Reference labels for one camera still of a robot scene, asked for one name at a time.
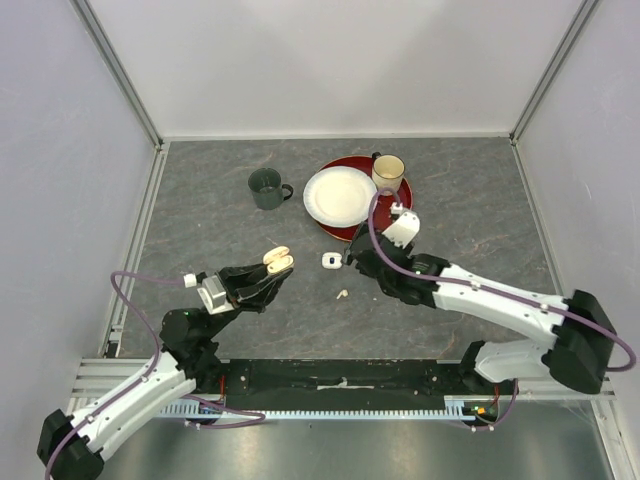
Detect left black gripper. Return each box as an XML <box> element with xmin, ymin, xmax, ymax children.
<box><xmin>204</xmin><ymin>255</ymin><xmax>294</xmax><ymax>340</ymax></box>

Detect white earbud case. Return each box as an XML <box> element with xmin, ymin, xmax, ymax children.
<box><xmin>321</xmin><ymin>252</ymin><xmax>342</xmax><ymax>270</ymax></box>

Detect pink earbud case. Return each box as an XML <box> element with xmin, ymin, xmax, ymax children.
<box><xmin>262</xmin><ymin>246</ymin><xmax>294</xmax><ymax>275</ymax></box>

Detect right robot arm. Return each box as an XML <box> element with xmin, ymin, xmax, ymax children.
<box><xmin>344</xmin><ymin>224</ymin><xmax>615</xmax><ymax>394</ymax></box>

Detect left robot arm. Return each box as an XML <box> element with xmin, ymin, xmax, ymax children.
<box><xmin>36</xmin><ymin>254</ymin><xmax>294</xmax><ymax>479</ymax></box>

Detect white plate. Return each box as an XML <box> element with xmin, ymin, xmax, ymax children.
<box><xmin>303</xmin><ymin>166</ymin><xmax>377</xmax><ymax>228</ymax></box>

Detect beige cup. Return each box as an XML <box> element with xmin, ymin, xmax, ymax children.
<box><xmin>371</xmin><ymin>152</ymin><xmax>406</xmax><ymax>196</ymax></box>

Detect dark green mug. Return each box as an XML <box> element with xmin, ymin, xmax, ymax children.
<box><xmin>248</xmin><ymin>168</ymin><xmax>294</xmax><ymax>211</ymax></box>

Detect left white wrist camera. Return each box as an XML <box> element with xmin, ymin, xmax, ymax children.
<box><xmin>183</xmin><ymin>272</ymin><xmax>234</xmax><ymax>315</ymax></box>

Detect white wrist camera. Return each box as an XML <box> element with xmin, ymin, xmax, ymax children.
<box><xmin>382</xmin><ymin>202</ymin><xmax>420</xmax><ymax>249</ymax></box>
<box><xmin>183</xmin><ymin>272</ymin><xmax>234</xmax><ymax>315</ymax></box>

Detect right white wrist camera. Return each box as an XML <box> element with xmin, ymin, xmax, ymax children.
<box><xmin>382</xmin><ymin>202</ymin><xmax>420</xmax><ymax>249</ymax></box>

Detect slotted cable duct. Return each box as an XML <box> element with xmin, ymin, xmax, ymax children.
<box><xmin>156</xmin><ymin>398</ymin><xmax>498</xmax><ymax>422</ymax></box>

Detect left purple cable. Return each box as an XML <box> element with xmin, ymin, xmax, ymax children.
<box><xmin>43</xmin><ymin>269</ymin><xmax>266</xmax><ymax>480</ymax></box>

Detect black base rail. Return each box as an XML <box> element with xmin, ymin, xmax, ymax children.
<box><xmin>202</xmin><ymin>359</ymin><xmax>514</xmax><ymax>413</ymax></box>

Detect left rear aluminium post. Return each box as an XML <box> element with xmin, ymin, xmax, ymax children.
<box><xmin>69</xmin><ymin>0</ymin><xmax>166</xmax><ymax>149</ymax></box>

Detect aluminium post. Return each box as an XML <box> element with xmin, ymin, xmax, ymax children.
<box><xmin>508</xmin><ymin>0</ymin><xmax>601</xmax><ymax>146</ymax></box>
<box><xmin>69</xmin><ymin>0</ymin><xmax>166</xmax><ymax>149</ymax></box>

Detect front aluminium frame rail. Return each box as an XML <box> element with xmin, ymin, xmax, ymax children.
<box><xmin>71</xmin><ymin>358</ymin><xmax>616</xmax><ymax>401</ymax></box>

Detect right rear aluminium post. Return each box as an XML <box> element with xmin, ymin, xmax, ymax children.
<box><xmin>508</xmin><ymin>0</ymin><xmax>601</xmax><ymax>146</ymax></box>

